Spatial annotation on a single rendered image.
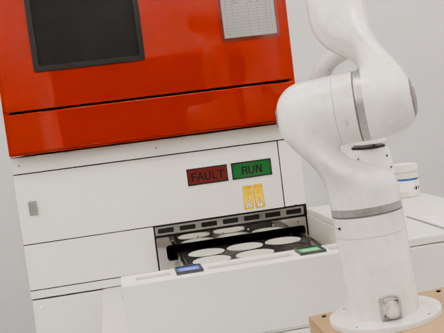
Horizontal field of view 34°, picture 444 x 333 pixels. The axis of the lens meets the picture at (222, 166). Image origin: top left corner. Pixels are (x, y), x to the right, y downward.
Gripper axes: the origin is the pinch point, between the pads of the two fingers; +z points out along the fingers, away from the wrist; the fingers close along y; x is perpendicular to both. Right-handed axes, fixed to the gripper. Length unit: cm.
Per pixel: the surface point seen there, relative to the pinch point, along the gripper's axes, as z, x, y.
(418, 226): 3.9, 2.6, -8.9
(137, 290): 6, 14, 55
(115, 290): 18, -44, 61
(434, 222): 3.5, 2.7, -12.7
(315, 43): -55, -197, -50
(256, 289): 9.5, 13.9, 31.7
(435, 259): 9.3, 13.8, -6.9
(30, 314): 58, -197, 106
